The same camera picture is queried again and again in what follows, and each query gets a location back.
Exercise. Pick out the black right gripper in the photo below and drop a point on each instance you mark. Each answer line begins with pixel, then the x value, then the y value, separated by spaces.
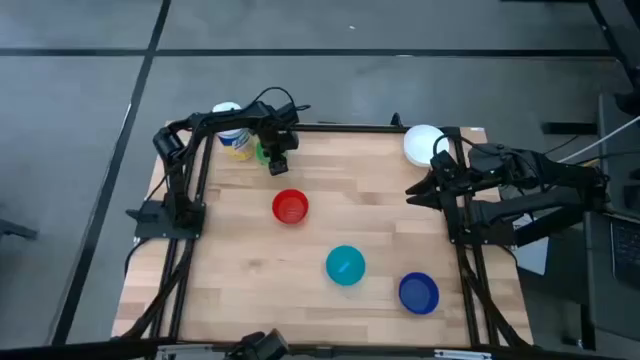
pixel 457 180

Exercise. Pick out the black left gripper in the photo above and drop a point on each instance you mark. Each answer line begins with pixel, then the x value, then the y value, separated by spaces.
pixel 278 145

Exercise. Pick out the blue plastic bowl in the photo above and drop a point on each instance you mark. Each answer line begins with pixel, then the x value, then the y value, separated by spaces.
pixel 419 293

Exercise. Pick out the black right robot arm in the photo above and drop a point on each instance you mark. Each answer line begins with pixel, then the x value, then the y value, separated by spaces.
pixel 530 205

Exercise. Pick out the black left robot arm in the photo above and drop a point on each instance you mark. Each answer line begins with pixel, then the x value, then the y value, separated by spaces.
pixel 225 120

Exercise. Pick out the green plastic bowl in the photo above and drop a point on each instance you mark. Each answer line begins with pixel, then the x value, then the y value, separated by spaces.
pixel 262 155

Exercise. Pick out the white yellow Lysol wipes canister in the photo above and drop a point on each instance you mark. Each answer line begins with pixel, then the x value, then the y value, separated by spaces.
pixel 235 142

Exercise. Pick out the white plastic bowl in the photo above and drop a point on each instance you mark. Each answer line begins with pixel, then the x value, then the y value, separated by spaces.
pixel 420 145

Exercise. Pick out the red plastic bowl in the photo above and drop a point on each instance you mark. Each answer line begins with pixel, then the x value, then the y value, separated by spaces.
pixel 290 206

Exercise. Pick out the black clamp knob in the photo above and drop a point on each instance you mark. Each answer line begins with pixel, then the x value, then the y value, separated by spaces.
pixel 396 120

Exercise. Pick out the white paper sheet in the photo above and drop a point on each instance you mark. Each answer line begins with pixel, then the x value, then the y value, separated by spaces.
pixel 532 256

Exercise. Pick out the black floor bar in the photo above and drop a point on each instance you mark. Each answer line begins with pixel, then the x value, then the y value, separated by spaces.
pixel 570 128

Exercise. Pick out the black keyboard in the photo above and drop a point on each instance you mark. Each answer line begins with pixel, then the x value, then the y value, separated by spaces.
pixel 626 250

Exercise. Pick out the black chair leg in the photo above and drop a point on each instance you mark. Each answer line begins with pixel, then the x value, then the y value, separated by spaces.
pixel 17 230

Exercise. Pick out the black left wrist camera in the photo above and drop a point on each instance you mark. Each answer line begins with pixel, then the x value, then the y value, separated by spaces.
pixel 289 114

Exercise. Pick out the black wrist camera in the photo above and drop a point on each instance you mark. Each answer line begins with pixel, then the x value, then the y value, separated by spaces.
pixel 289 114
pixel 442 161

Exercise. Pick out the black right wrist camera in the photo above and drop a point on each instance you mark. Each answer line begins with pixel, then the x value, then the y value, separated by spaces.
pixel 442 161

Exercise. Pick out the black aluminium table frame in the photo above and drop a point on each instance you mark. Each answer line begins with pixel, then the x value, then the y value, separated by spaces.
pixel 350 128

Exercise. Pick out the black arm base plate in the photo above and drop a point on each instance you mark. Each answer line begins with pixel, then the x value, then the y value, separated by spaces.
pixel 150 227
pixel 492 239

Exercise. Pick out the silver metal bracket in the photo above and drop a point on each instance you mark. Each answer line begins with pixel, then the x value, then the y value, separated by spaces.
pixel 462 354

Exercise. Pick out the black exterior camera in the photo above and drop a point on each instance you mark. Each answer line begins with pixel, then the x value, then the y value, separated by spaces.
pixel 265 346

